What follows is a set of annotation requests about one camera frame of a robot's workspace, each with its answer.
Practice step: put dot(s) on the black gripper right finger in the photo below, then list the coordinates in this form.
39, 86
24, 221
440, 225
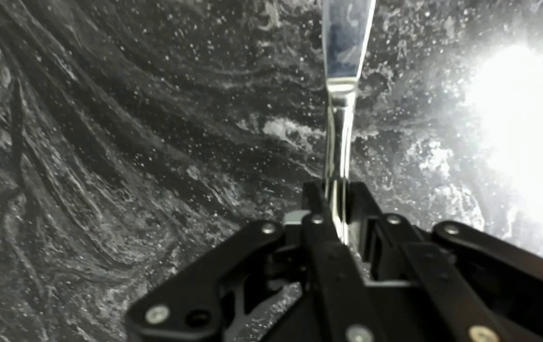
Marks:
364, 214

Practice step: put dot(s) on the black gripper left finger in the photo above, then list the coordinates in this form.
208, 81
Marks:
318, 225

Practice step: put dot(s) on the silver table knife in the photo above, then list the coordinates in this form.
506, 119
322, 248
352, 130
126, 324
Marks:
345, 31

